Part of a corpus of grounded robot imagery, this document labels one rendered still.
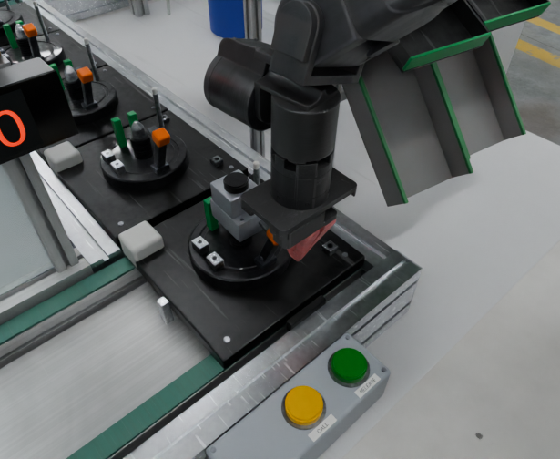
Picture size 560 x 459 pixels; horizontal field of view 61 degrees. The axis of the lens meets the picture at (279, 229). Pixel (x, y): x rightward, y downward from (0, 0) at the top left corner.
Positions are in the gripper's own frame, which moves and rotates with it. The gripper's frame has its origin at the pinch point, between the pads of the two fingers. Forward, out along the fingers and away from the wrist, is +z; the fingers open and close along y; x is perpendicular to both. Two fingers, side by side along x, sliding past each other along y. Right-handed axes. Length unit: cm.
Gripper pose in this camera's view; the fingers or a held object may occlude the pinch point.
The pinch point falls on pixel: (295, 252)
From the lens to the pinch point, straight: 53.1
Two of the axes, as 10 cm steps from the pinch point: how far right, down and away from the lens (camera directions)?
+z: -0.2, 7.0, 7.2
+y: -7.5, 4.7, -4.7
